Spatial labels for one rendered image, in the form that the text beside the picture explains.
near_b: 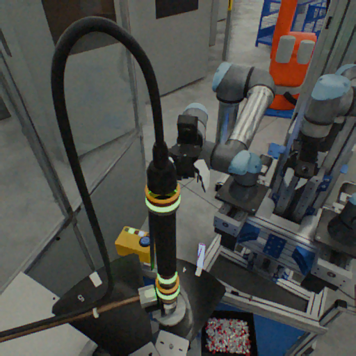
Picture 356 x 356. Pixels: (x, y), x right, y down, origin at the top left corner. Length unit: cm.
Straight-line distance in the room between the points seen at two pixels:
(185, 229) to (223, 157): 180
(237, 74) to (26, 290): 97
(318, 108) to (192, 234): 191
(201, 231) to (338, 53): 183
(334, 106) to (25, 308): 96
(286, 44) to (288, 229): 310
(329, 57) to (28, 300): 127
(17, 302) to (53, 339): 15
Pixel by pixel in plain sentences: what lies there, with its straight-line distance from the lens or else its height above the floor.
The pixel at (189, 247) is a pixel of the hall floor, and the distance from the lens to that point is 243.
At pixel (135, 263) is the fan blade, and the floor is 142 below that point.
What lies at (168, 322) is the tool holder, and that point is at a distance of 61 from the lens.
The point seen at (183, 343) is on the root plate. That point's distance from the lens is 89.
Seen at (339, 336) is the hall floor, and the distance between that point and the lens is 240.
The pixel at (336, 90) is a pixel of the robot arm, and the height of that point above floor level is 177.
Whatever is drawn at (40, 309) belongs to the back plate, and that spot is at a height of 128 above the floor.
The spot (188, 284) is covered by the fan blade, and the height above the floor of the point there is 119.
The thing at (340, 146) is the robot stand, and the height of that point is 138.
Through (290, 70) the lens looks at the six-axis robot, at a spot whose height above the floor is 62.
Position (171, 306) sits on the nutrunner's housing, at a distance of 58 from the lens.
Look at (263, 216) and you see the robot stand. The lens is 148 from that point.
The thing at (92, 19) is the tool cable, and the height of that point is 200.
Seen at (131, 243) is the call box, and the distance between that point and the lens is 118.
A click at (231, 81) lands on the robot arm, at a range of 108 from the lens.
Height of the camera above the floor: 204
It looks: 43 degrees down
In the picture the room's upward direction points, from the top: straight up
